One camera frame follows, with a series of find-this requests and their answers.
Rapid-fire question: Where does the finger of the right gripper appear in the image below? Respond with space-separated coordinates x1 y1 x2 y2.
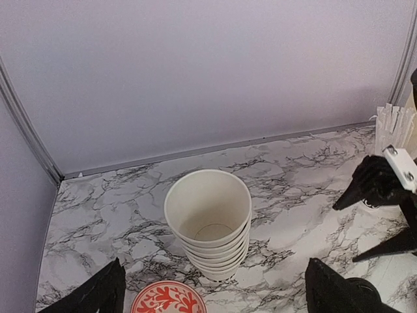
352 228 416 263
332 155 404 211

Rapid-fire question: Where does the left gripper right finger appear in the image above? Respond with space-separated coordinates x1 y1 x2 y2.
305 258 397 313

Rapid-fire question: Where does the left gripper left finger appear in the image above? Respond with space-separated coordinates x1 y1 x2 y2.
42 258 126 313

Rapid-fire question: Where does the brown paper takeout bag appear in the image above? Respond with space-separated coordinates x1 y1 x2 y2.
404 69 417 110

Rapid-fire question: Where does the bundle of white wrapped straws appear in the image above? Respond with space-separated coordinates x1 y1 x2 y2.
370 104 416 159

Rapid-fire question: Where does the red floral ceramic bowl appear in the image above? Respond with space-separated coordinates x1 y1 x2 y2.
130 280 207 313

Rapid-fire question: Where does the stack of white paper cups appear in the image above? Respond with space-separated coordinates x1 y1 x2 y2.
164 170 252 281

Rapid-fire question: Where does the right aluminium frame post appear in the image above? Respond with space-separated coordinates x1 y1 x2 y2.
388 0 416 106

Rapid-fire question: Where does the aluminium frame post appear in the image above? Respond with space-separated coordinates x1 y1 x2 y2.
388 0 416 106
1 59 65 186

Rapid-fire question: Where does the left aluminium frame post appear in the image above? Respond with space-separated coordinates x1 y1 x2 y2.
1 59 65 186

